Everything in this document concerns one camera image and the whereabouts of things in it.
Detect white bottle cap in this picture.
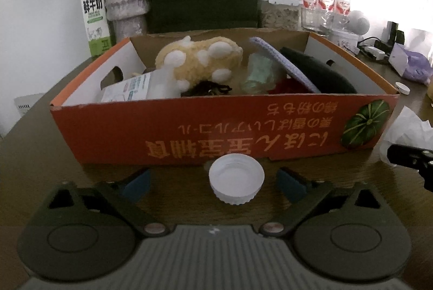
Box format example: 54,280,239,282
208,154,265,206

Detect white labelled plastic bottle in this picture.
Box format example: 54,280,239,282
97,69,181,103

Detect tan white plush dog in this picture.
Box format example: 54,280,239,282
155,36,243,93

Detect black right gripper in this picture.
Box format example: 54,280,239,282
387,144,433,193

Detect orange cardboard box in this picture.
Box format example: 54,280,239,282
51,28,399,165

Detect crumpled white tissue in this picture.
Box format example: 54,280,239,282
379,106,433,165

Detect black pouch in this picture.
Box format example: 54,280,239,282
280,47,357,94

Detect small white jar lid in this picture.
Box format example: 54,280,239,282
395,82,410,96

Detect purple cloth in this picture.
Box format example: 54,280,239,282
249,36,321,93

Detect light green fluffy ball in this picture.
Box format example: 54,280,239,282
241,52,284,95

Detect purple tissue pack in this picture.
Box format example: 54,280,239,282
388,43,432,85

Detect black pump bottle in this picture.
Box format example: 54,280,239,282
386,21,405,51

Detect speckled grey container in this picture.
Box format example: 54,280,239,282
258,0,301,31

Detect green white milk carton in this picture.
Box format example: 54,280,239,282
81,0,115,58

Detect white booklet against wall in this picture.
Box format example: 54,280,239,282
14,93,44,117

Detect white charger with cable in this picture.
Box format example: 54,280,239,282
357,36,389,63

